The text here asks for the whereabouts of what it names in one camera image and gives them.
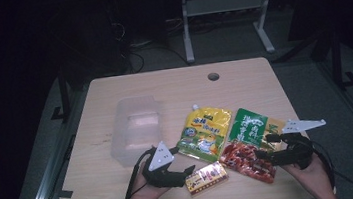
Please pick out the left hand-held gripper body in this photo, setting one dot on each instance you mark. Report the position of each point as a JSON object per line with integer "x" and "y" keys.
{"x": 161, "y": 156}

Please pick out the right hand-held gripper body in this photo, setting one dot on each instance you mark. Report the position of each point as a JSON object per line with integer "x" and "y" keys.
{"x": 296, "y": 149}

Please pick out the green and red food packet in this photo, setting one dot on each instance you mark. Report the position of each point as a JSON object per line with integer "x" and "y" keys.
{"x": 253, "y": 141}

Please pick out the small yellow red box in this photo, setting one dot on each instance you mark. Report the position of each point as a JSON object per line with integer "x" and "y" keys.
{"x": 207, "y": 178}

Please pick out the clear plastic container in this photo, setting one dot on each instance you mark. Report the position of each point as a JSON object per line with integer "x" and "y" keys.
{"x": 138, "y": 130}

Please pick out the yellow spout pouch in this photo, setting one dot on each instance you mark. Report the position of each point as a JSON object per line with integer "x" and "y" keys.
{"x": 205, "y": 133}

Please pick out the person's right hand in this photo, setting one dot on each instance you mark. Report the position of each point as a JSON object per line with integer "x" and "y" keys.
{"x": 312, "y": 174}

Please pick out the person's left hand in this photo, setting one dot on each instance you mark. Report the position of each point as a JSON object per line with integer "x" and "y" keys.
{"x": 146, "y": 193}

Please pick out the black metal stand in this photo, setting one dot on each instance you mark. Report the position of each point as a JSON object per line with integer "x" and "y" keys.
{"x": 337, "y": 61}
{"x": 63, "y": 95}

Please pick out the white metal table frame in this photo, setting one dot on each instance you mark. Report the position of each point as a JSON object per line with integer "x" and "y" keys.
{"x": 224, "y": 3}

